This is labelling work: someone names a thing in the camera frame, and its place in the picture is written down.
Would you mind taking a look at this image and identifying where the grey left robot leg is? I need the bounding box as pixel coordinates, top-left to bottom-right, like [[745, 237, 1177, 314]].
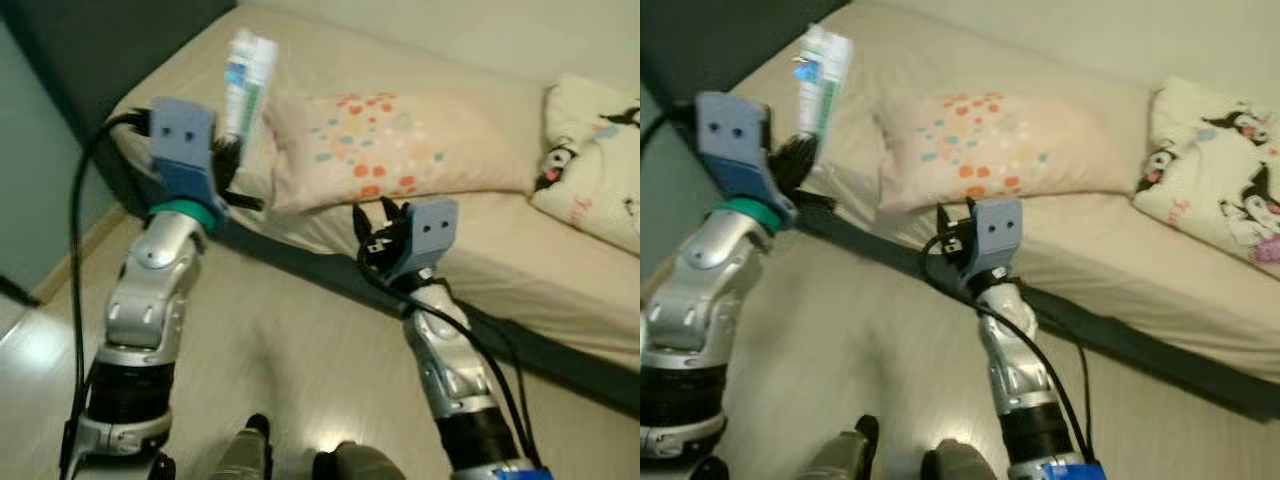
[[800, 415, 881, 480], [205, 412, 273, 480]]

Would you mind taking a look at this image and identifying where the grey robot leg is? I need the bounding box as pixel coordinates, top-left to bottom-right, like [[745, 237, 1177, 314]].
[[800, 415, 881, 480], [920, 438, 1001, 480], [205, 412, 273, 480], [312, 440, 406, 480]]

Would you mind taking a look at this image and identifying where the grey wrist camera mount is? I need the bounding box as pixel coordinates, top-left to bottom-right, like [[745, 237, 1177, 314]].
[[695, 92, 796, 226], [965, 198, 1023, 286], [148, 98, 229, 216], [385, 198, 459, 286]]

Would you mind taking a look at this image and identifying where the white tube with green print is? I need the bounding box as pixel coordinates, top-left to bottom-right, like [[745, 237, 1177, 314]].
[[795, 25, 854, 141], [218, 28, 281, 146]]

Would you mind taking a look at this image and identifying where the folded cream cartoon print blanket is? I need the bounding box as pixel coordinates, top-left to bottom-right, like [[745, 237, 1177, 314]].
[[530, 72, 641, 256], [1135, 78, 1280, 281]]

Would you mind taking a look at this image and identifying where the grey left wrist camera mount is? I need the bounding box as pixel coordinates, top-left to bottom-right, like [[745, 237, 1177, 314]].
[[695, 92, 796, 226], [148, 98, 229, 216]]

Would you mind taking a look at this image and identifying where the pink pillow with coloured spots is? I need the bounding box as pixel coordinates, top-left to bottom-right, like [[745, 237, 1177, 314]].
[[872, 90, 1141, 216], [262, 90, 536, 216]]

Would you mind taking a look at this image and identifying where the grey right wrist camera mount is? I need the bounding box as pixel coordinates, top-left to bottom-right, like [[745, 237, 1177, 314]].
[[965, 198, 1023, 286], [385, 198, 459, 286]]

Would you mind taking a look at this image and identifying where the grey right robot leg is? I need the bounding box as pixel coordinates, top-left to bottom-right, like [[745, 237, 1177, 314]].
[[312, 440, 406, 480], [920, 438, 1001, 480]]

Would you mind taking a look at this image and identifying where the mattress with cream sheet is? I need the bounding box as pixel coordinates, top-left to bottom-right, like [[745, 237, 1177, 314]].
[[108, 5, 641, 371], [725, 0, 1280, 386]]

